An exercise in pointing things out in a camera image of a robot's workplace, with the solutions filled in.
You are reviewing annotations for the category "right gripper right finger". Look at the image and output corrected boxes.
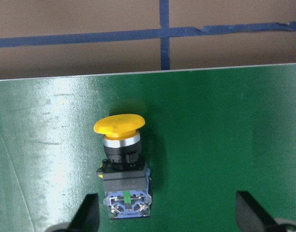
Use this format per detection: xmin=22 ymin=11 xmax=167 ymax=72
xmin=235 ymin=191 xmax=281 ymax=232

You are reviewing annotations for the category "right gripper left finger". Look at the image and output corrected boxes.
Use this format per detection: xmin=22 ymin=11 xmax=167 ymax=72
xmin=67 ymin=193 xmax=100 ymax=232

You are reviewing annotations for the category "yellow mushroom push button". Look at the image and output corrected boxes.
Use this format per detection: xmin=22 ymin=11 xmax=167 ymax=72
xmin=93 ymin=114 xmax=152 ymax=219

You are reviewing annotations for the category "green conveyor belt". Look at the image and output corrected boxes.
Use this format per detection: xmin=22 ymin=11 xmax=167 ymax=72
xmin=0 ymin=64 xmax=296 ymax=232

